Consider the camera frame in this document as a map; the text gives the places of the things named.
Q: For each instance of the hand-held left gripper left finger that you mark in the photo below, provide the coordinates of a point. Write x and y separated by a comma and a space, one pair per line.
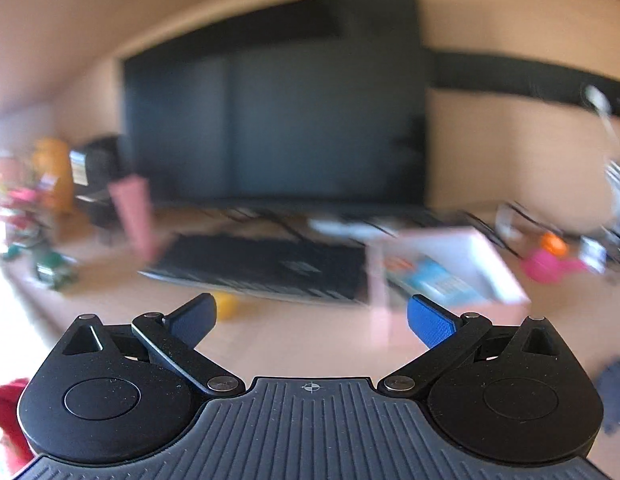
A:
197, 310

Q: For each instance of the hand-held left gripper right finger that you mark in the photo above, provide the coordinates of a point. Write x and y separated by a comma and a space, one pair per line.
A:
432, 320

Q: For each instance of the blue and white packet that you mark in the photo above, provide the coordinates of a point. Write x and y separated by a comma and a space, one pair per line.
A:
434, 275

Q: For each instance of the pink cardboard box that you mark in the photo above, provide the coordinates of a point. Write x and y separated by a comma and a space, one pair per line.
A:
377, 290

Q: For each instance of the pink plastic toy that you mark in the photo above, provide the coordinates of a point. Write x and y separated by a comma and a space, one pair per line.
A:
542, 265

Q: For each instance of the orange translucent toy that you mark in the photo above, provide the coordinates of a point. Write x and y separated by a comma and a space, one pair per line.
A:
554, 244

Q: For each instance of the white battery charger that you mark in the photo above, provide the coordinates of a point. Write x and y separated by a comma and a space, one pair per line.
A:
592, 255

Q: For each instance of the wooden desktop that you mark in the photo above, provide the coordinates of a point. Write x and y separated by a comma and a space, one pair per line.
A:
300, 330

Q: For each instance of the yellow spiky ball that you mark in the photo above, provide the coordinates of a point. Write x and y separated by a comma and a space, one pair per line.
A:
226, 306

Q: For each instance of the black keyboard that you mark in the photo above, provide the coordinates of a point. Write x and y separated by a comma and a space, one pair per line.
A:
250, 260

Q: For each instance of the pink cup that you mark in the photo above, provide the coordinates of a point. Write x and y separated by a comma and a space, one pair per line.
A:
135, 215

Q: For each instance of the potted plant in green pot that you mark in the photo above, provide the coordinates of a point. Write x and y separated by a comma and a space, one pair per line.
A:
52, 267

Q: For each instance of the black desk appliance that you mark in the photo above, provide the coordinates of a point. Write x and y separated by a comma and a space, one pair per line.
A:
97, 180

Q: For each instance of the dark blue cloth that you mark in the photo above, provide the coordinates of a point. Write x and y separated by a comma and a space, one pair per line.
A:
614, 395

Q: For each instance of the yellow plush toy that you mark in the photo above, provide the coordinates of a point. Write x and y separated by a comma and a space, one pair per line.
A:
52, 170

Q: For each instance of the black computer monitor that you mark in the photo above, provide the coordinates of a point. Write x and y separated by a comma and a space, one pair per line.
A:
270, 110

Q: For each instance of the red cloth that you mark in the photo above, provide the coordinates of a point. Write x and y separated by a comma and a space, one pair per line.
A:
7, 410

